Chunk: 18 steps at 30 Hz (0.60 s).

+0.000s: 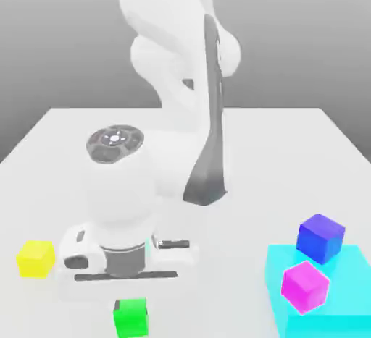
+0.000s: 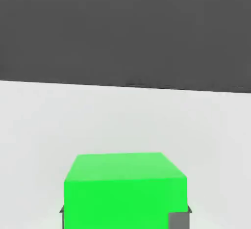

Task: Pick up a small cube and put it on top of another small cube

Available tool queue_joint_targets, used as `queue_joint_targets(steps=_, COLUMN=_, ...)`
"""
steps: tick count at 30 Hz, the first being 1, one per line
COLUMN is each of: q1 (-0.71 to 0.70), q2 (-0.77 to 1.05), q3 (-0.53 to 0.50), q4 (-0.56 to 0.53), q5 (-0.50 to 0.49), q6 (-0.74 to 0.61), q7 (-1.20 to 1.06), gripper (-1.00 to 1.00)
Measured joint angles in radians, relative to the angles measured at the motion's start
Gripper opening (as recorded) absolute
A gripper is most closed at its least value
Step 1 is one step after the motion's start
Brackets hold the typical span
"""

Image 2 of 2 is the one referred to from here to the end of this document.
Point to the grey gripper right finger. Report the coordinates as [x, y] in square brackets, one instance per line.
[178, 221]

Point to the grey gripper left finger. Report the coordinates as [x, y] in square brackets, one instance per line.
[62, 219]

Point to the small green cube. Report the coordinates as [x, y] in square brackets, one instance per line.
[125, 193]

